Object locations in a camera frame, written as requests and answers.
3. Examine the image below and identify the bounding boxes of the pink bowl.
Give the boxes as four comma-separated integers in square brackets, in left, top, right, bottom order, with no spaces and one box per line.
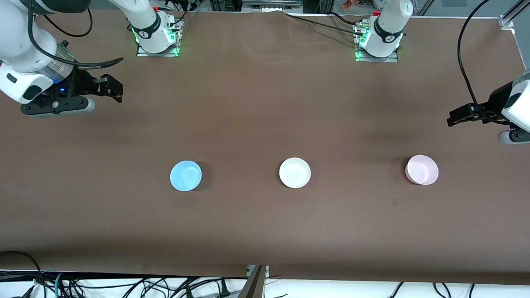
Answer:
[405,155,439,185]

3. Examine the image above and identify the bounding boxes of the light blue bowl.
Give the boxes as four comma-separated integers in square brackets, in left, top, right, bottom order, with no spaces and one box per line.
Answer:
[170,161,202,192]

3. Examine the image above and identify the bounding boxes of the white bowl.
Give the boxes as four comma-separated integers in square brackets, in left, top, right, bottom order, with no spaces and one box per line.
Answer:
[279,158,311,189]

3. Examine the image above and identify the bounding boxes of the brown table cover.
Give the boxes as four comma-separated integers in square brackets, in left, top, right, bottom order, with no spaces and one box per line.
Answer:
[0,8,530,286]

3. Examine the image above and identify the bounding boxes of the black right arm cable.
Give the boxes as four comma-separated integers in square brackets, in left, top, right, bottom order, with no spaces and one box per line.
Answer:
[27,0,124,67]

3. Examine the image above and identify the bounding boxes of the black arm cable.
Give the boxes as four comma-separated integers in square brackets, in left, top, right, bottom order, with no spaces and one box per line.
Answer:
[457,0,493,120]
[27,0,124,67]

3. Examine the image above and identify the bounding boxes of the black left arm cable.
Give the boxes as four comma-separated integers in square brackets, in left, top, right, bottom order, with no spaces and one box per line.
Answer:
[457,0,493,120]

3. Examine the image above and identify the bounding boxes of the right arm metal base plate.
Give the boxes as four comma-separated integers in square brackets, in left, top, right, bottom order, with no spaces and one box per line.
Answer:
[137,20,183,57]

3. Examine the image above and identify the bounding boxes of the aluminium frame corner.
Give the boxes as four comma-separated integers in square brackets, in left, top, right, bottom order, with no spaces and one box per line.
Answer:
[499,0,530,30]

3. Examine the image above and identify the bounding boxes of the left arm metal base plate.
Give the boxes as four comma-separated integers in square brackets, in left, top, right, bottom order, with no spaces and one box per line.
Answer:
[354,23,399,63]

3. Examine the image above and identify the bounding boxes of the long black tabletop cable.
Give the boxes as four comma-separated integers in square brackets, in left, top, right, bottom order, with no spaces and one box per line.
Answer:
[285,14,361,34]

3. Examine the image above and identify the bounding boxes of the silver background rail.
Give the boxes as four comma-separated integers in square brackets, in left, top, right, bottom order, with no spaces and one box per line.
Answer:
[242,0,303,12]

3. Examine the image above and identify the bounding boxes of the thick black floor cable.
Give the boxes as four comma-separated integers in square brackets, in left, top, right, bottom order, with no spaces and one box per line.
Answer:
[0,251,44,290]

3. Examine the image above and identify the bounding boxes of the aluminium profile post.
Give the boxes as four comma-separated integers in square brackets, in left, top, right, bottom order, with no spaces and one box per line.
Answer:
[238,265,270,298]

